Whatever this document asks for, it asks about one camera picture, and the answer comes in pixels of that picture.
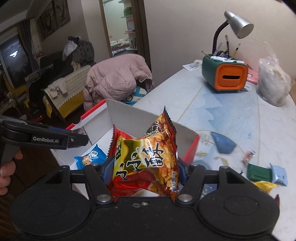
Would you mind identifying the blue cookie snack packet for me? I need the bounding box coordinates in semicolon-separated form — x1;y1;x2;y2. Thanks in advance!
74;145;107;170

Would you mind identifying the red yellow chips bag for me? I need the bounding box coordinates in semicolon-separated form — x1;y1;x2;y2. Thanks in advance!
108;110;179;200

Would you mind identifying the green snack bar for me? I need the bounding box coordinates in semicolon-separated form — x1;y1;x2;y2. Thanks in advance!
247;164;273;182

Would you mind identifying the yellow triangular snack packet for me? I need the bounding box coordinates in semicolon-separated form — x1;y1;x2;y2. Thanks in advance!
253;181;278;193

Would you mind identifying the light blue snack packet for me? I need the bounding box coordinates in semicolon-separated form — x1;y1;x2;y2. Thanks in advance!
270;164;288;186

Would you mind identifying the dark red foil snack bag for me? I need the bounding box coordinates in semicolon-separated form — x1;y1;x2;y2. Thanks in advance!
274;194;280;206

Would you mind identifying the person's left hand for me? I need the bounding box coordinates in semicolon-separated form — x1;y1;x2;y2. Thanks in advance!
0;151;23;195

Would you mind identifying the red white cardboard box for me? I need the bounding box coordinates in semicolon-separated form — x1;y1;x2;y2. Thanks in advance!
51;98;201;197

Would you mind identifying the small pink wrapped candy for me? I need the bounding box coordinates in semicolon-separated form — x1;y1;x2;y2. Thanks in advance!
242;149;255;165

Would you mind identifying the pink padded jacket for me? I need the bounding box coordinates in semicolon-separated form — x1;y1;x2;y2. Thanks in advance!
83;54;154;111

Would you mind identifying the green orange tissue box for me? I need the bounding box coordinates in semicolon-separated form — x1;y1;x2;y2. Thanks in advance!
202;55;248;91

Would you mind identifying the clear plastic bag of food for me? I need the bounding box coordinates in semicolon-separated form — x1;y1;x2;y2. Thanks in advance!
256;41;295;107

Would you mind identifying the silver gooseneck desk lamp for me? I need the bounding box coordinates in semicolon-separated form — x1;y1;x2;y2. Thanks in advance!
212;11;254;54

